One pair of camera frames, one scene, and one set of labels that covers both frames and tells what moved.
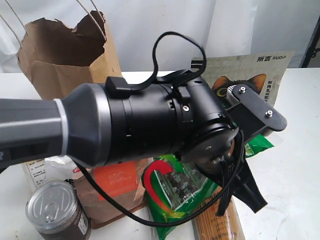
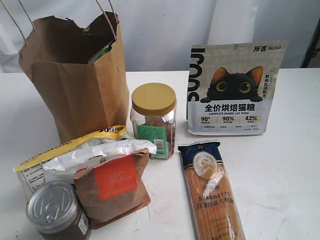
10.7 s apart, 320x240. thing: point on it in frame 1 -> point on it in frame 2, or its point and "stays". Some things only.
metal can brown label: x=54 y=209 stays
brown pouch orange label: x=122 y=181 stays
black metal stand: x=312 y=50 stays
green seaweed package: x=173 y=188 -> x=103 y=51
